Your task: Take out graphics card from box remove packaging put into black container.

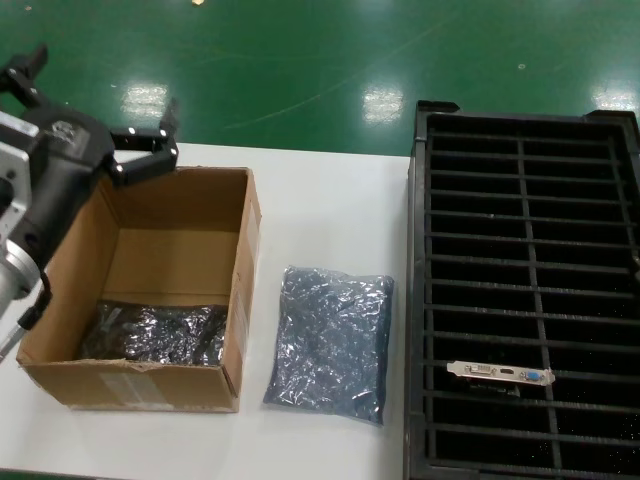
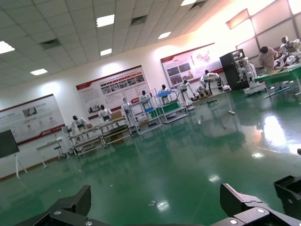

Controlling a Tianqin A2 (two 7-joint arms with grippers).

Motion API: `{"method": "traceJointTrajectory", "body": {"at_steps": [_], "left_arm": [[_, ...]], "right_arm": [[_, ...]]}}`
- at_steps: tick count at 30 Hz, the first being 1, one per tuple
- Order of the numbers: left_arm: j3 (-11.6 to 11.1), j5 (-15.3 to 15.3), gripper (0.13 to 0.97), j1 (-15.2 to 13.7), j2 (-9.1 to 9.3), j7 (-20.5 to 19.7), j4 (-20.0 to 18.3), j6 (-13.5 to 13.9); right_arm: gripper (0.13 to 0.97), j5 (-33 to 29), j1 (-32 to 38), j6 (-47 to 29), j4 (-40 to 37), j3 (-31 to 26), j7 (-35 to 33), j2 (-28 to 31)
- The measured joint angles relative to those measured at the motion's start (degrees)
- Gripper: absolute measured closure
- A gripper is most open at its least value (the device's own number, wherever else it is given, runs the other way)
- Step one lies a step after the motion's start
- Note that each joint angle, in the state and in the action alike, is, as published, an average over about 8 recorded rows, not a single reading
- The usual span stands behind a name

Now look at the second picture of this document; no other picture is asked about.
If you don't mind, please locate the person in pink shirt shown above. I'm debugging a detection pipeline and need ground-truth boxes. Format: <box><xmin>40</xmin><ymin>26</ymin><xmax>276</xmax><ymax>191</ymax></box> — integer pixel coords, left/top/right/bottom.
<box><xmin>258</xmin><ymin>46</ymin><xmax>280</xmax><ymax>71</ymax></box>

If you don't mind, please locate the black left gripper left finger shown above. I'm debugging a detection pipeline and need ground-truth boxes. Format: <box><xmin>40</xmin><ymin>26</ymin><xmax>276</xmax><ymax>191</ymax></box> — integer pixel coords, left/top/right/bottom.
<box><xmin>14</xmin><ymin>185</ymin><xmax>113</xmax><ymax>226</ymax></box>

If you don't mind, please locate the red-framed map poster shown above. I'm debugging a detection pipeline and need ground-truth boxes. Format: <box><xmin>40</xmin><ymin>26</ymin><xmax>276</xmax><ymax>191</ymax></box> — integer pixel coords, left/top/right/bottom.
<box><xmin>159</xmin><ymin>42</ymin><xmax>223</xmax><ymax>88</ymax></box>

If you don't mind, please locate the red-framed photo grid poster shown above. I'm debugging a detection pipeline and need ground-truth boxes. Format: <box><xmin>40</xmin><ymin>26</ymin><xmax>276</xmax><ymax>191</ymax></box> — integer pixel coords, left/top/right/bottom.
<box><xmin>75</xmin><ymin>65</ymin><xmax>151</xmax><ymax>121</ymax></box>

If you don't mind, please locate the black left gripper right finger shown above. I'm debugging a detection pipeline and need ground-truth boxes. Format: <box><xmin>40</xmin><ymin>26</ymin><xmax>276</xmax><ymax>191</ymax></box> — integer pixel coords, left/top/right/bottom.
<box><xmin>210</xmin><ymin>183</ymin><xmax>301</xmax><ymax>226</ymax></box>

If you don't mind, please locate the dark ceiling vent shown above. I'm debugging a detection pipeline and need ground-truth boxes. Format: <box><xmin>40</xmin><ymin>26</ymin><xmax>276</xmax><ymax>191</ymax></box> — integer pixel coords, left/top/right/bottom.
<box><xmin>190</xmin><ymin>0</ymin><xmax>209</xmax><ymax>10</ymax></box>
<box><xmin>130</xmin><ymin>15</ymin><xmax>149</xmax><ymax>27</ymax></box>
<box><xmin>39</xmin><ymin>38</ymin><xmax>60</xmax><ymax>50</ymax></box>

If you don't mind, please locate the black equipment cabinet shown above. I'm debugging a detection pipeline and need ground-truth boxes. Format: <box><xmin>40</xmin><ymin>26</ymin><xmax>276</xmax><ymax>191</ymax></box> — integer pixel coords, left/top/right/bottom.
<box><xmin>219</xmin><ymin>48</ymin><xmax>247</xmax><ymax>92</ymax></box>

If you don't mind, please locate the white rack with green mat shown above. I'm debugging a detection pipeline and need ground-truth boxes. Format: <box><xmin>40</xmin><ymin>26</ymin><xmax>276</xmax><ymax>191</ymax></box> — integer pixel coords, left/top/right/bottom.
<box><xmin>153</xmin><ymin>89</ymin><xmax>190</xmax><ymax>125</ymax></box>

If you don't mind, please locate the black stool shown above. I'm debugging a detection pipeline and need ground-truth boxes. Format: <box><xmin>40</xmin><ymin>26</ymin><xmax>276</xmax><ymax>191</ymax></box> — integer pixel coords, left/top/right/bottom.
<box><xmin>53</xmin><ymin>145</ymin><xmax>69</xmax><ymax>162</ymax></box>

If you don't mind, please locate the black slotted plastic container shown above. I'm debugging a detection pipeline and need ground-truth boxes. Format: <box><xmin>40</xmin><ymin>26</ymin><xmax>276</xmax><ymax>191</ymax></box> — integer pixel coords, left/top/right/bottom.
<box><xmin>274</xmin><ymin>148</ymin><xmax>301</xmax><ymax>216</ymax></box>

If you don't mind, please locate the beige open window panel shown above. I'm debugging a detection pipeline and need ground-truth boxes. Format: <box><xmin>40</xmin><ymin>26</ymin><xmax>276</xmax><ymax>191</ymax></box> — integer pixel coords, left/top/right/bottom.
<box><xmin>225</xmin><ymin>8</ymin><xmax>250</xmax><ymax>31</ymax></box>

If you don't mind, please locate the white tube frame rack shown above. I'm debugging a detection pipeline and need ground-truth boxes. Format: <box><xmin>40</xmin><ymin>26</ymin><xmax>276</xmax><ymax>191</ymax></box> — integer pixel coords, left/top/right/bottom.
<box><xmin>127</xmin><ymin>98</ymin><xmax>163</xmax><ymax>136</ymax></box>

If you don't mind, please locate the white wheeled humanoid robot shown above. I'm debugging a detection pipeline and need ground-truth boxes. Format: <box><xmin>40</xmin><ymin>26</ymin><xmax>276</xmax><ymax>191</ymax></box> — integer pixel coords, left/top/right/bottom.
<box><xmin>237</xmin><ymin>52</ymin><xmax>268</xmax><ymax>95</ymax></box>

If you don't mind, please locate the black screen on white stand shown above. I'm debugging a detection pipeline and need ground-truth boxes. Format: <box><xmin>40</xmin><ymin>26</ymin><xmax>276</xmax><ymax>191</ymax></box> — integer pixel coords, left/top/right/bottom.
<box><xmin>0</xmin><ymin>129</ymin><xmax>29</xmax><ymax>180</ymax></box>

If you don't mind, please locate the red-framed icon poster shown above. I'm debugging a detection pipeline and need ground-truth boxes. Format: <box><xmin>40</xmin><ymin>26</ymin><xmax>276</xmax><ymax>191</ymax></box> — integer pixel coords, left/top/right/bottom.
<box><xmin>0</xmin><ymin>93</ymin><xmax>66</xmax><ymax>146</ymax></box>

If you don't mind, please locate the green-topped work table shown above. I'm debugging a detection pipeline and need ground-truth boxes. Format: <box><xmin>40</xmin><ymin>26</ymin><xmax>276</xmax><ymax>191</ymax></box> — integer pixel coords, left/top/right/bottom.
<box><xmin>253</xmin><ymin>64</ymin><xmax>301</xmax><ymax>99</ymax></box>

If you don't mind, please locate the white folding table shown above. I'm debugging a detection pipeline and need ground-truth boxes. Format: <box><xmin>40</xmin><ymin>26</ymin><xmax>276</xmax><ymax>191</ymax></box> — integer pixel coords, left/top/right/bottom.
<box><xmin>34</xmin><ymin>137</ymin><xmax>64</xmax><ymax>170</ymax></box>

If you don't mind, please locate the long-handled floor squeegee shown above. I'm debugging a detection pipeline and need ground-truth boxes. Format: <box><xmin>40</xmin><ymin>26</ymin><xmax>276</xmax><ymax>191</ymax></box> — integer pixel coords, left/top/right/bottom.
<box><xmin>224</xmin><ymin>91</ymin><xmax>237</xmax><ymax>116</ymax></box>

